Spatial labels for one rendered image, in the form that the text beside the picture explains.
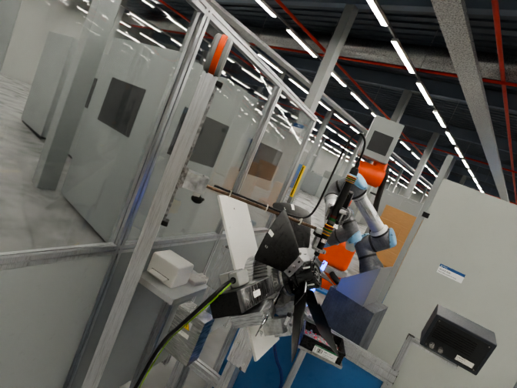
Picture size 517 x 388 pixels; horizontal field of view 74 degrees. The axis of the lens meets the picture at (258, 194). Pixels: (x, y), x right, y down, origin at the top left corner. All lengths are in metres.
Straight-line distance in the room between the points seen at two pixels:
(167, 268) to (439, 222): 2.40
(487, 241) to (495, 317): 0.61
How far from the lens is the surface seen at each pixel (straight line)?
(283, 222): 1.31
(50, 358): 1.77
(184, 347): 1.67
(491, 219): 3.39
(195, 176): 1.40
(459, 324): 1.92
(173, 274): 1.66
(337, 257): 5.50
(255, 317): 1.31
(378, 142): 5.50
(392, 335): 3.50
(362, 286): 2.19
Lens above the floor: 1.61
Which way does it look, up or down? 7 degrees down
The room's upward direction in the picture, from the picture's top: 23 degrees clockwise
